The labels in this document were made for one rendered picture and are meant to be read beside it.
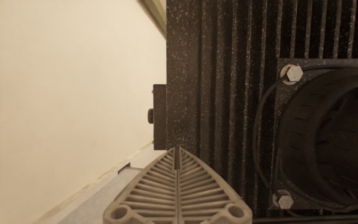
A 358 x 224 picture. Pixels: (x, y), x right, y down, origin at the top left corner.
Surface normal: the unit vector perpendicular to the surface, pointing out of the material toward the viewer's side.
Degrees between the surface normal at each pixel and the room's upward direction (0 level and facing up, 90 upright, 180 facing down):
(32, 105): 90
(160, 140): 90
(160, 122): 90
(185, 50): 90
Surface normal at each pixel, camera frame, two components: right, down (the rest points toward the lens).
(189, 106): 0.02, 0.08
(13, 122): 0.98, 0.02
